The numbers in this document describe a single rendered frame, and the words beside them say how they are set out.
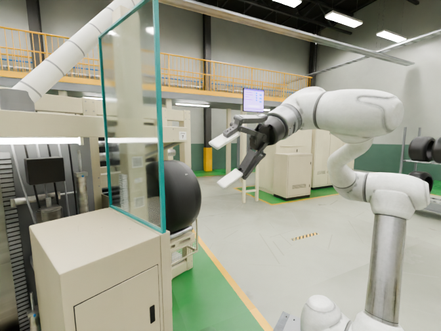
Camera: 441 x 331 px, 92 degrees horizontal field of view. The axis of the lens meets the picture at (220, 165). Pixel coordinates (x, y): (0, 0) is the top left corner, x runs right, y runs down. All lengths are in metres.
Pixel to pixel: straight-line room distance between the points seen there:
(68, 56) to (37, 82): 0.26
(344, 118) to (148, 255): 0.84
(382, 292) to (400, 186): 0.39
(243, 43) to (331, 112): 12.78
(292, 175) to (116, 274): 5.45
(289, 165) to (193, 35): 8.49
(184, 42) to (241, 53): 3.16
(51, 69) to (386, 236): 1.95
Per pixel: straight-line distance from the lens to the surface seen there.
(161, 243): 1.00
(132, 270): 0.97
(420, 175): 6.37
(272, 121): 0.58
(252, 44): 13.65
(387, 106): 0.58
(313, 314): 1.11
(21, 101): 1.70
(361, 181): 1.08
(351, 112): 0.58
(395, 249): 1.06
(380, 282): 1.06
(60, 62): 1.80
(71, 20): 11.64
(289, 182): 6.02
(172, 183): 1.59
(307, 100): 0.64
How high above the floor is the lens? 1.67
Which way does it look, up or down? 7 degrees down
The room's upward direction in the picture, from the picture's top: straight up
